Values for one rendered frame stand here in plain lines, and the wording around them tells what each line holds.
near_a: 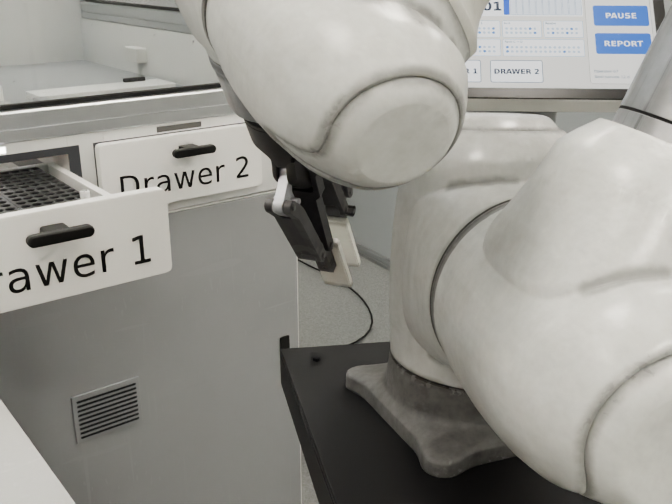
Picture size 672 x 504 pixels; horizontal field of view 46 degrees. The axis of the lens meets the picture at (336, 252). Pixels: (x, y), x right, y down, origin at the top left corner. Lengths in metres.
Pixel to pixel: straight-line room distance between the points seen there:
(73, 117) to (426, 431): 0.78
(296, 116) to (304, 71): 0.02
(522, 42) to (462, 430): 0.98
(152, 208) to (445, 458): 0.51
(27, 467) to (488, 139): 0.50
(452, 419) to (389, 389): 0.07
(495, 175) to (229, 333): 0.96
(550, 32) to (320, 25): 1.17
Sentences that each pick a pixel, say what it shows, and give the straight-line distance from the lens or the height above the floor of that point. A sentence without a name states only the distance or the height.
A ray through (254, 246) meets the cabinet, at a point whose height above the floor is 0.70.
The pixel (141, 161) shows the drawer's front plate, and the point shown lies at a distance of 1.30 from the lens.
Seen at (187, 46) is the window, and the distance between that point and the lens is 1.35.
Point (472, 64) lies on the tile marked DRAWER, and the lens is 1.50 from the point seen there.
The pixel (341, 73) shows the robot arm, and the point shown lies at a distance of 0.39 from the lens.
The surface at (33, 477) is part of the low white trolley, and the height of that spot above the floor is 0.76.
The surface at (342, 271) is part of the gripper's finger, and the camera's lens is 0.79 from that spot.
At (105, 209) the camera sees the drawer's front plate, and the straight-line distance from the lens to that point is 0.98.
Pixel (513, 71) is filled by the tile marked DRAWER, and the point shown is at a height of 1.00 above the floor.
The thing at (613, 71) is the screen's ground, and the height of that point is 1.00.
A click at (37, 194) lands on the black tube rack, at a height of 0.90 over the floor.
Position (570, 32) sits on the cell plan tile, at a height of 1.07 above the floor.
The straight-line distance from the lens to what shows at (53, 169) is 1.30.
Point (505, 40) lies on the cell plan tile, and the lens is 1.53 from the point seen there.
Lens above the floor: 1.19
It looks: 20 degrees down
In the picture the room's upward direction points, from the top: straight up
